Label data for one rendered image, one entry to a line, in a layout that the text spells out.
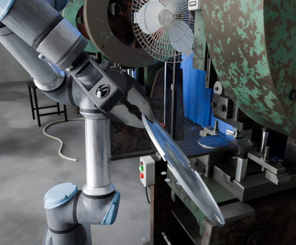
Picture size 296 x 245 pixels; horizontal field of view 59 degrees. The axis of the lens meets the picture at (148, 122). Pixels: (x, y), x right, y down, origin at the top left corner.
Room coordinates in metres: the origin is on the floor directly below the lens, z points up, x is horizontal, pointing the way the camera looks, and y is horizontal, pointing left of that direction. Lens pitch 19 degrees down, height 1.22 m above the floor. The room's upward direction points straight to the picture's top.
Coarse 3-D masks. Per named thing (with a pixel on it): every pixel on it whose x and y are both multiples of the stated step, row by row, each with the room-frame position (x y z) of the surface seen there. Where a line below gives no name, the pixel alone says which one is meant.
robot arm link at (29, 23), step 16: (0, 0) 0.43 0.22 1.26; (16, 0) 0.43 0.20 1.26; (32, 0) 0.45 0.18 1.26; (48, 0) 0.49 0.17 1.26; (0, 16) 0.44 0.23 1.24; (16, 16) 0.43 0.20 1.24; (32, 16) 0.44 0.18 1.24; (48, 16) 0.45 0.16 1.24; (16, 32) 0.45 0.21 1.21; (32, 32) 0.44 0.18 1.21; (48, 32) 0.45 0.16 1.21
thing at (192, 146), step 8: (208, 136) 1.05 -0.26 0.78; (216, 136) 1.06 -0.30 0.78; (184, 144) 0.97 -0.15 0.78; (192, 144) 0.97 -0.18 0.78; (200, 144) 0.97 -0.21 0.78; (208, 144) 0.96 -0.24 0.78; (216, 144) 0.96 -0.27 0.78; (224, 144) 0.96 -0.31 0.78; (232, 144) 0.97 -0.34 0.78; (184, 152) 0.90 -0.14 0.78; (192, 152) 0.90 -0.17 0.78; (200, 152) 0.90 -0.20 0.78; (208, 152) 0.90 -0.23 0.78; (216, 152) 0.92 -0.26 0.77; (200, 160) 0.98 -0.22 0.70; (208, 160) 0.93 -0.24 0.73; (216, 160) 0.94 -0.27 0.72; (200, 168) 0.98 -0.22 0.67; (208, 168) 0.93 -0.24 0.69; (208, 176) 0.93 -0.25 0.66
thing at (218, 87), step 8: (216, 88) 1.04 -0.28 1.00; (216, 96) 1.02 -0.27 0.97; (224, 96) 1.00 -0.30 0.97; (216, 104) 1.01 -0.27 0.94; (224, 104) 0.97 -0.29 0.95; (232, 104) 0.96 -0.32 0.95; (216, 112) 1.01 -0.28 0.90; (224, 112) 0.96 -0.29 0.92; (232, 112) 0.96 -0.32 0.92; (240, 112) 0.95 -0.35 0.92; (240, 120) 0.95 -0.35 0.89
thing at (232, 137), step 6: (228, 138) 1.04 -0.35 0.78; (234, 138) 1.04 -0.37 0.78; (240, 138) 1.05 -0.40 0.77; (246, 138) 1.04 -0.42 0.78; (240, 144) 0.97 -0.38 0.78; (246, 144) 0.97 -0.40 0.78; (234, 150) 0.98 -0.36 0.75; (240, 150) 0.95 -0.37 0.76; (246, 150) 0.97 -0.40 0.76; (252, 150) 0.98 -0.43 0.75
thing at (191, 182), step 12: (144, 120) 0.48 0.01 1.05; (156, 120) 0.63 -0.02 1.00; (156, 132) 0.53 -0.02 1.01; (156, 144) 0.42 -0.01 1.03; (168, 144) 0.51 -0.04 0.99; (168, 156) 0.45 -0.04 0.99; (180, 156) 0.55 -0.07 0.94; (180, 168) 0.45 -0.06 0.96; (180, 180) 0.38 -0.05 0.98; (192, 180) 0.46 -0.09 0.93; (192, 192) 0.37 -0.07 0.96; (204, 192) 0.52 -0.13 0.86; (204, 204) 0.42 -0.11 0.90; (216, 204) 0.53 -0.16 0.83; (216, 216) 0.45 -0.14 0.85
